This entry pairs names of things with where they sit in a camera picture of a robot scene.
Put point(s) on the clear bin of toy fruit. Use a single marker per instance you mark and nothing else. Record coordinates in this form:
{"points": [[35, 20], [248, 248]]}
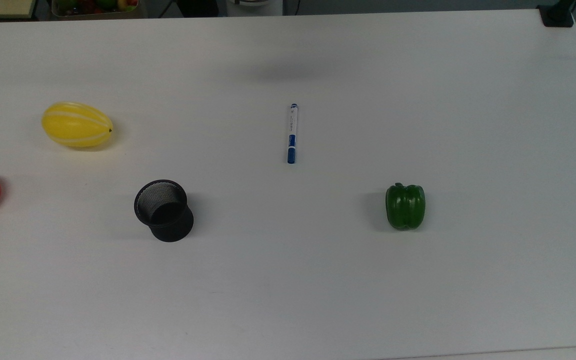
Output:
{"points": [[95, 7]]}

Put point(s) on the yellow striped toy melon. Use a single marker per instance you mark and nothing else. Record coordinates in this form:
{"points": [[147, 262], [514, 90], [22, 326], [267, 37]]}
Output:
{"points": [[75, 125]]}

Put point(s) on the black table clamp mount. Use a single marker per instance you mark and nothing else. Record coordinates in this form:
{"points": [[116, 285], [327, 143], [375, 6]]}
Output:
{"points": [[557, 18]]}

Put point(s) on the black box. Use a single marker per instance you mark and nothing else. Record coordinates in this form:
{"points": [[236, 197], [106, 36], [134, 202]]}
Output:
{"points": [[197, 7]]}

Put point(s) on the blue and white marker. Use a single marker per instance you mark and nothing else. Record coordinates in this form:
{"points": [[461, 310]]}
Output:
{"points": [[292, 142]]}

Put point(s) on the black mesh pen cup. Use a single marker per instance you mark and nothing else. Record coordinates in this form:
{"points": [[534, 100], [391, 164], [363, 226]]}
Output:
{"points": [[174, 231]]}

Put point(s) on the green toy bell pepper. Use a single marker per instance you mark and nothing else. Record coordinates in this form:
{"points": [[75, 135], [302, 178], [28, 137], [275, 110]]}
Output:
{"points": [[405, 207]]}

